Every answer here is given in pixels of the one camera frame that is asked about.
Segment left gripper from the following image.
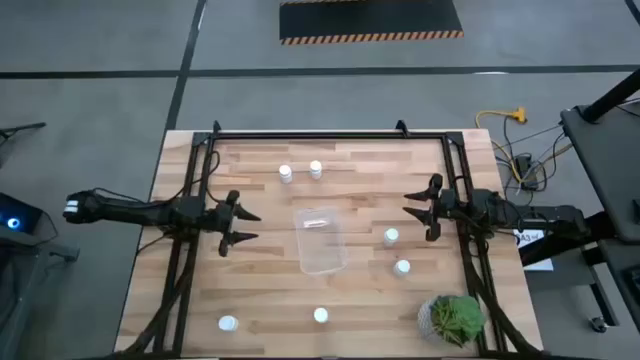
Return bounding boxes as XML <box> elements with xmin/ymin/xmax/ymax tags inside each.
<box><xmin>202</xmin><ymin>189</ymin><xmax>263</xmax><ymax>258</ymax></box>

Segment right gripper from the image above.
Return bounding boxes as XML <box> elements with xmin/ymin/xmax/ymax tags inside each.
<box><xmin>402</xmin><ymin>173</ymin><xmax>459</xmax><ymax>243</ymax></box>

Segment black stand base bars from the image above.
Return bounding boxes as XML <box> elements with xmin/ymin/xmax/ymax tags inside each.
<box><xmin>518</xmin><ymin>210</ymin><xmax>640</xmax><ymax>334</ymax></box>

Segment black metal table frame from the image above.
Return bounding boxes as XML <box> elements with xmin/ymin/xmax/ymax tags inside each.
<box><xmin>114</xmin><ymin>119</ymin><xmax>549</xmax><ymax>360</ymax></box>

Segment yellow extension cable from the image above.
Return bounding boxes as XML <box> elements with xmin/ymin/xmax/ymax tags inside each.
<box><xmin>474</xmin><ymin>106</ymin><xmax>574</xmax><ymax>186</ymax></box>

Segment black mat with hazard stripes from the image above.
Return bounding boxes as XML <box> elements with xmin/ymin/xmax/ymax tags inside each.
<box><xmin>278</xmin><ymin>0</ymin><xmax>465</xmax><ymax>47</ymax></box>

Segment black box with blue light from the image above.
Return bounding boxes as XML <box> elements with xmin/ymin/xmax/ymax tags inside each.
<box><xmin>0</xmin><ymin>192</ymin><xmax>44</xmax><ymax>236</ymax></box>

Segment grey metal side table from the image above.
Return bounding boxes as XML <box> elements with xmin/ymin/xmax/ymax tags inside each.
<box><xmin>0</xmin><ymin>232</ymin><xmax>81</xmax><ymax>360</ymax></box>

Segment clear plastic basket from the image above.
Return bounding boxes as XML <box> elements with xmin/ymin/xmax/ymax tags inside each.
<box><xmin>293</xmin><ymin>207</ymin><xmax>350</xmax><ymax>276</ymax></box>

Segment black cart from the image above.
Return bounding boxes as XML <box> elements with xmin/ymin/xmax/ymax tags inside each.
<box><xmin>559</xmin><ymin>102</ymin><xmax>640</xmax><ymax>246</ymax></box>

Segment white paper sheet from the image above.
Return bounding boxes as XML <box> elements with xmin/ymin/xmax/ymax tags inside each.
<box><xmin>513</xmin><ymin>228</ymin><xmax>555</xmax><ymax>273</ymax></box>

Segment potted green succulent plant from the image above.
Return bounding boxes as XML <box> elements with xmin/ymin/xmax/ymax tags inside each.
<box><xmin>416</xmin><ymin>294</ymin><xmax>488</xmax><ymax>349</ymax></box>

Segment black floor cable bundle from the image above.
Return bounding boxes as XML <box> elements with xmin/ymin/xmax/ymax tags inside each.
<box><xmin>497</xmin><ymin>115</ymin><xmax>575</xmax><ymax>197</ymax></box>

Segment black tripod leg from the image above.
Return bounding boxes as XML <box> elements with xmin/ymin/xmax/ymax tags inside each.
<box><xmin>0</xmin><ymin>121</ymin><xmax>48</xmax><ymax>142</ymax></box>

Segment black pole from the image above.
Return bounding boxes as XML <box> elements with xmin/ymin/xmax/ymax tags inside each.
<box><xmin>579</xmin><ymin>67</ymin><xmax>640</xmax><ymax>124</ymax></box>

